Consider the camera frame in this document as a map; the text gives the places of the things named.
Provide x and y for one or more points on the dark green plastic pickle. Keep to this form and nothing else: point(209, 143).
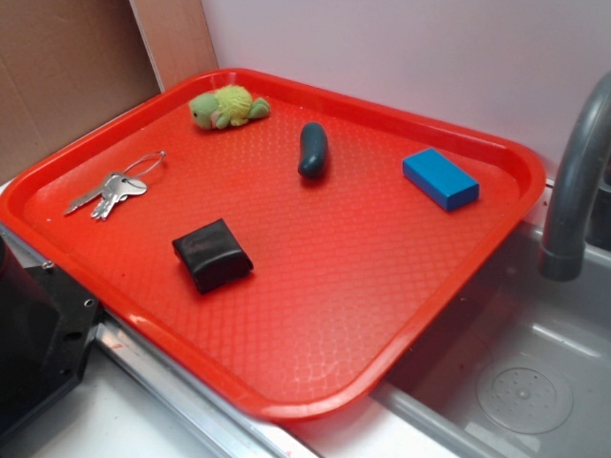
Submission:
point(313, 151)

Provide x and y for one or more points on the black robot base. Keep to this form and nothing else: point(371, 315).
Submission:
point(48, 323)

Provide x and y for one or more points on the red plastic tray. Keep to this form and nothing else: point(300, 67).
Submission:
point(349, 268)

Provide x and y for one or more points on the blue rectangular block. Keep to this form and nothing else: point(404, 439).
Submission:
point(440, 179)

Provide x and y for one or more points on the green plush turtle toy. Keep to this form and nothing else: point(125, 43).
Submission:
point(229, 106)

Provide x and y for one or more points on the silver key long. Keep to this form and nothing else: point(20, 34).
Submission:
point(90, 195)

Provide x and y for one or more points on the silver key short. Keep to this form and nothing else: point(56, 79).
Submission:
point(116, 190)

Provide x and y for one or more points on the grey toy sink basin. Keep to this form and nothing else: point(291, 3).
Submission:
point(515, 365)

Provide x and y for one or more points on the brown cardboard panel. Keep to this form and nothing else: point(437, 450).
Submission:
point(67, 67)

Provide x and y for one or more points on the grey sink faucet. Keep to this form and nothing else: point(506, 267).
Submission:
point(579, 209)

